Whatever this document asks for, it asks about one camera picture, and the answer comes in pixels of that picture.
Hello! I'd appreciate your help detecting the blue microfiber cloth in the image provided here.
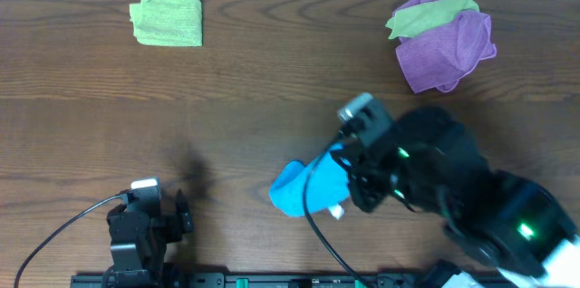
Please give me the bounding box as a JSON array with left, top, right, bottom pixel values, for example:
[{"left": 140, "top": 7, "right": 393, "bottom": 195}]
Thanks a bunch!
[{"left": 269, "top": 152, "right": 350, "bottom": 220}]

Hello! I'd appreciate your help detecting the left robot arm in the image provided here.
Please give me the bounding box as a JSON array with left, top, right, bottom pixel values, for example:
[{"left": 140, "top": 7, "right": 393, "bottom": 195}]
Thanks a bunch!
[{"left": 101, "top": 187, "right": 194, "bottom": 288}]

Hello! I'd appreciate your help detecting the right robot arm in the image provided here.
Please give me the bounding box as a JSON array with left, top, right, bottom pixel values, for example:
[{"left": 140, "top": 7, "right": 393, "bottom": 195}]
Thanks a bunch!
[{"left": 331, "top": 94, "right": 579, "bottom": 287}]

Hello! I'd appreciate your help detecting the purple microfiber cloth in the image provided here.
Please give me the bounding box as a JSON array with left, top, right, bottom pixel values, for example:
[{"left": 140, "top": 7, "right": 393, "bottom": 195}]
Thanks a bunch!
[{"left": 391, "top": 0, "right": 498, "bottom": 93}]

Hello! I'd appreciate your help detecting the crumpled green cloth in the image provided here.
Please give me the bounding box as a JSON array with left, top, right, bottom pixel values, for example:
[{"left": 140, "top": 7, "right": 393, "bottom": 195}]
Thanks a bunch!
[{"left": 385, "top": 0, "right": 479, "bottom": 39}]

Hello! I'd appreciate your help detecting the folded green cloth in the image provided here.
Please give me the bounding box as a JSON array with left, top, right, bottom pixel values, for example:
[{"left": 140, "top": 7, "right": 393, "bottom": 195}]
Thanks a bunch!
[{"left": 130, "top": 0, "right": 203, "bottom": 47}]

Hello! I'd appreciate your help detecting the black left camera cable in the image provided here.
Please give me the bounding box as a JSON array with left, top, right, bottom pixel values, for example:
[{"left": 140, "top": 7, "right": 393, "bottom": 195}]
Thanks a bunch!
[{"left": 13, "top": 194, "right": 126, "bottom": 288}]

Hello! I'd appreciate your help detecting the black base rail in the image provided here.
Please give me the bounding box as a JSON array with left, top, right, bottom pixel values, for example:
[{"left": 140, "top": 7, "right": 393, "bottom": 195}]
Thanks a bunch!
[{"left": 70, "top": 272, "right": 454, "bottom": 288}]

